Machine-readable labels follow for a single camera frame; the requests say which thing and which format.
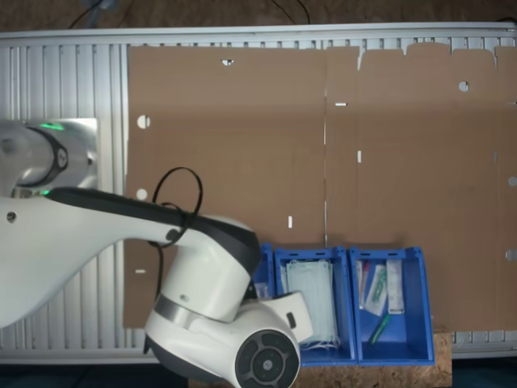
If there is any brown cardboard sheet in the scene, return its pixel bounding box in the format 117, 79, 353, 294
122, 44, 328, 330
324, 41, 517, 333

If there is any blue bin with small packet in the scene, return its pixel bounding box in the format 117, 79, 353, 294
252, 242, 277, 301

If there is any stack of white face masks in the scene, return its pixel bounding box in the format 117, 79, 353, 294
285, 259, 341, 351

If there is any clear packet with red tube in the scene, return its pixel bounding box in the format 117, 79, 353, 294
355, 259, 371, 310

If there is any blue bin with face masks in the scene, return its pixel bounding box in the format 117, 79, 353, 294
274, 246, 359, 365

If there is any clear packet with green syringe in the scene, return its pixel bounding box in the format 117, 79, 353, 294
363, 264, 389, 317

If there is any white printed flat packet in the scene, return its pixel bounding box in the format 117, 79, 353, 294
385, 259, 406, 315

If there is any blue bin with syringe packets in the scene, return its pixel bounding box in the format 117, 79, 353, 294
348, 246, 436, 367

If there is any chipboard block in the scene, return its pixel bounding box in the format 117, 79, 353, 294
297, 324, 454, 388

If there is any black cable tied to arm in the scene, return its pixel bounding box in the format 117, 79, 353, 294
145, 167, 204, 302

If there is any black floor cable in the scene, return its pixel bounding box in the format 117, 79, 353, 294
269, 0, 313, 24

